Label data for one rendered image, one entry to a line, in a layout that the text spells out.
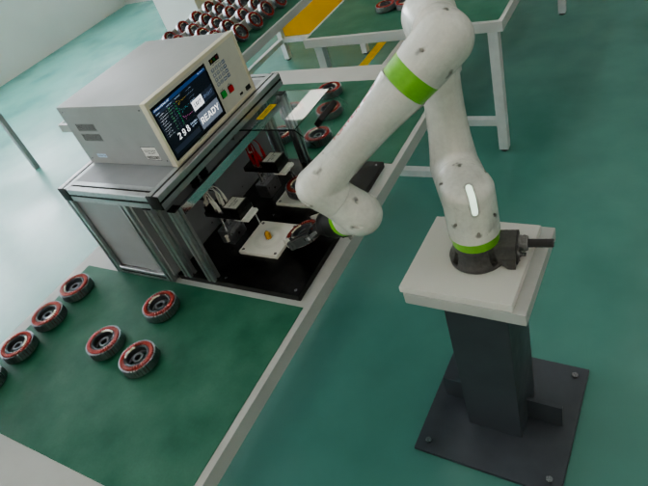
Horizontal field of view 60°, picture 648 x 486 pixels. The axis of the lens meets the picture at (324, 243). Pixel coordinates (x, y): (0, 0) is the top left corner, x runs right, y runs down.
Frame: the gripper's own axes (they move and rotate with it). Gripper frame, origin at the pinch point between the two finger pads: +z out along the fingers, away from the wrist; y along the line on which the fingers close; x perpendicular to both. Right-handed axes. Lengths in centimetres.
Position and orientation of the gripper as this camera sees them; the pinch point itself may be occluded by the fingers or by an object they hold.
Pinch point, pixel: (302, 230)
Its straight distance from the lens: 168.4
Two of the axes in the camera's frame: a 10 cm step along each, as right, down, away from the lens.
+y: 6.7, -6.1, 4.1
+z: -4.5, 1.0, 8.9
